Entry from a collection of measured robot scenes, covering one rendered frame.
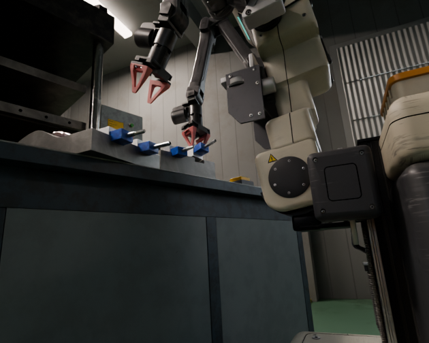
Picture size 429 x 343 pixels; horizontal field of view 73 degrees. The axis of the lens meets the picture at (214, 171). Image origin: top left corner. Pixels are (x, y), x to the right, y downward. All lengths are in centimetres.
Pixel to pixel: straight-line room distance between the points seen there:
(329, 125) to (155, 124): 241
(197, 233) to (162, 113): 358
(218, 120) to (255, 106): 316
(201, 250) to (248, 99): 51
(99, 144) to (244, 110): 38
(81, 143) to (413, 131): 68
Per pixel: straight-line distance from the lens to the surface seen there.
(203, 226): 102
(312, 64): 88
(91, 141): 74
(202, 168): 109
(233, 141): 377
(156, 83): 92
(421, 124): 60
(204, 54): 138
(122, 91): 517
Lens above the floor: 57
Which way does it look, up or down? 14 degrees up
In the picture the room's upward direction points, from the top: 3 degrees counter-clockwise
